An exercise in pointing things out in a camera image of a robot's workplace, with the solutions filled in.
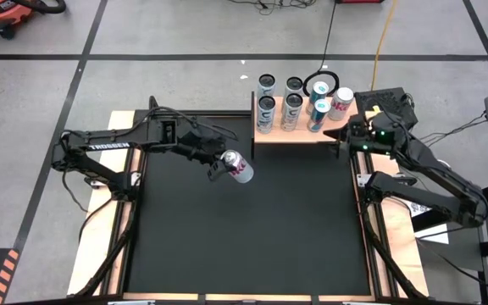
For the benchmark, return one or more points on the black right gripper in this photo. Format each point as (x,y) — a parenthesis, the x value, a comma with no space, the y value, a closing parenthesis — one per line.
(362,137)

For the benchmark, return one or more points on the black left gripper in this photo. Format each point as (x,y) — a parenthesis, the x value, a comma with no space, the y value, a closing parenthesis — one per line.
(201,146)

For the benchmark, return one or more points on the silver Diet Coke can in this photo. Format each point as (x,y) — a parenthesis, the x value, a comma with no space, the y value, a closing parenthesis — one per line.
(240,167)
(339,108)

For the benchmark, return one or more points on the blue silver Red Bull can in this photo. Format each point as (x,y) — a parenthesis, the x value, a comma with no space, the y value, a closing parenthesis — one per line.
(317,120)
(318,91)

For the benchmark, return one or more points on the dark can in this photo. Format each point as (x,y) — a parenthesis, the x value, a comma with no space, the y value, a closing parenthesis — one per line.
(290,116)

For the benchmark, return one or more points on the Celsius Tropical Vibe can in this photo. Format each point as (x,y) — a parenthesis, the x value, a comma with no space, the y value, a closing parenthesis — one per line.
(295,84)

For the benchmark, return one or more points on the Celsius Arctic Vibe can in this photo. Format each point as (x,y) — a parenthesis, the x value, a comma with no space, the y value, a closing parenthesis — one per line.
(266,82)
(265,118)

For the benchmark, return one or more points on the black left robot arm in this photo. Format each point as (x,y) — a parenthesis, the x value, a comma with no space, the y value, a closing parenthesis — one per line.
(91,169)

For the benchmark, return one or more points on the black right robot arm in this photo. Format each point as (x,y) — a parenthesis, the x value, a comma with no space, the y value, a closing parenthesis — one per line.
(430,199)

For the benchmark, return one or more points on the wooden shelf with black legs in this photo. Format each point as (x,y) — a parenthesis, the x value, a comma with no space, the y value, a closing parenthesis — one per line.
(295,137)

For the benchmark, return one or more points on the black computer case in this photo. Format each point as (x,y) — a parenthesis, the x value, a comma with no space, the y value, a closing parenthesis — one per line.
(386,99)

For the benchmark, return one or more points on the black metal beam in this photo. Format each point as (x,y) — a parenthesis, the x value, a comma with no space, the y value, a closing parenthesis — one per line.
(428,223)

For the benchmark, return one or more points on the red box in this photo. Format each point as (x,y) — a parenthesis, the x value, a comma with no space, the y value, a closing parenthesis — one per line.
(360,1)

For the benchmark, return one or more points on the white printed paper sheet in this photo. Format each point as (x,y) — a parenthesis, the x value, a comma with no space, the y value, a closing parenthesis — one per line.
(436,235)

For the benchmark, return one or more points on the grey camera on mount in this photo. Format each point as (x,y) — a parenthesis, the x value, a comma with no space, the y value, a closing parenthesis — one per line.
(210,113)

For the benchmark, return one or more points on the black curved bracket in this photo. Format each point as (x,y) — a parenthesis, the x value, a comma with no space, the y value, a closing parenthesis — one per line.
(153,103)

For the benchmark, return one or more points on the black rail clamp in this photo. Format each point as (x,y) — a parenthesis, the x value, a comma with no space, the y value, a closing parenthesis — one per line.
(314,297)
(202,297)

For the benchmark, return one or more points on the silver metal bracket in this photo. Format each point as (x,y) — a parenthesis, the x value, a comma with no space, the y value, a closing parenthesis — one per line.
(360,303)
(131,302)

